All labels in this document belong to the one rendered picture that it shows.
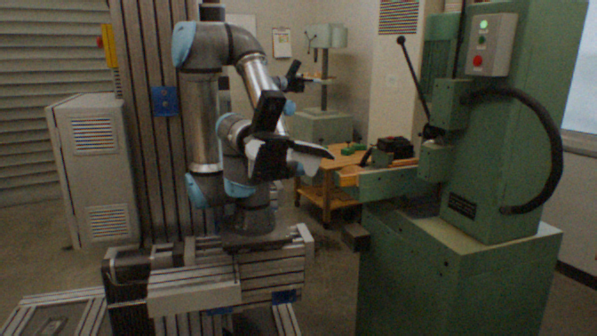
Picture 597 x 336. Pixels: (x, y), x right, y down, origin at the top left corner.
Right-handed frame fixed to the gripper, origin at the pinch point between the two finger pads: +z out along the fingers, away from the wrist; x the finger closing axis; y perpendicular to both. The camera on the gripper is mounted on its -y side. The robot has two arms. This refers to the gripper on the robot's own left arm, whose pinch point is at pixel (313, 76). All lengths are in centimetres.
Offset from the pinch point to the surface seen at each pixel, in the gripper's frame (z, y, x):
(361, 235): -26, 53, 69
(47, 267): -130, 138, -97
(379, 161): -10, 25, 60
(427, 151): -29, 5, 91
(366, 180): -37, 21, 75
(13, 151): -130, 108, -238
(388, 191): -27, 26, 79
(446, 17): -12, -36, 77
